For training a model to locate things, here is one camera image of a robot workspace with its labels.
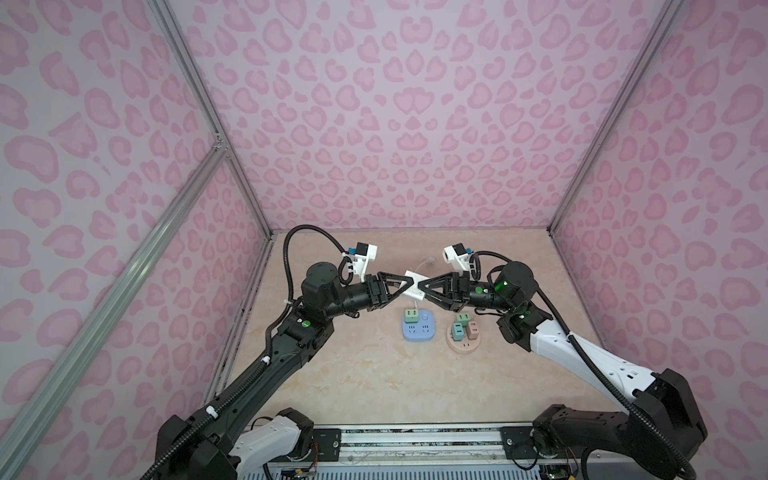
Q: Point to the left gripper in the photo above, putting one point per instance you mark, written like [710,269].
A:
[377,293]

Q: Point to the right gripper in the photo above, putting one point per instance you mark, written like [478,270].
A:
[458,292]

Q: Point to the white charger plug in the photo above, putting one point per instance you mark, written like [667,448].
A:
[413,291]

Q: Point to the light green charger plug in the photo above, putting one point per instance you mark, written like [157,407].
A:
[411,316]

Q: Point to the pink charger plug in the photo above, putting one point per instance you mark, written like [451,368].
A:
[472,330]

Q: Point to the teal charger plug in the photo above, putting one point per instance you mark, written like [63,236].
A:
[458,332]

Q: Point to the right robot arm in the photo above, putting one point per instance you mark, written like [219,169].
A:
[657,422]

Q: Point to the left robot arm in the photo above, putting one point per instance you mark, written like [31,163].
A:
[201,446]

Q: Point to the blue square power strip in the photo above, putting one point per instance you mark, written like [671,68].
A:
[422,331]

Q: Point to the pink round power strip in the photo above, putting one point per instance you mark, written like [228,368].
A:
[463,347]

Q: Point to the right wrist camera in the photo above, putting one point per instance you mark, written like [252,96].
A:
[458,257]

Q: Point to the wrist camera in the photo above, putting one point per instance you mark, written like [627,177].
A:
[355,262]
[458,257]

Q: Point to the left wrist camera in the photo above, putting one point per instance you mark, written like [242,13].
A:
[355,262]

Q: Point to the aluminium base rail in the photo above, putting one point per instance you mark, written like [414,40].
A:
[276,448]

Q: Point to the left wall aluminium strut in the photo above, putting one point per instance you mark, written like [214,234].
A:
[38,415]

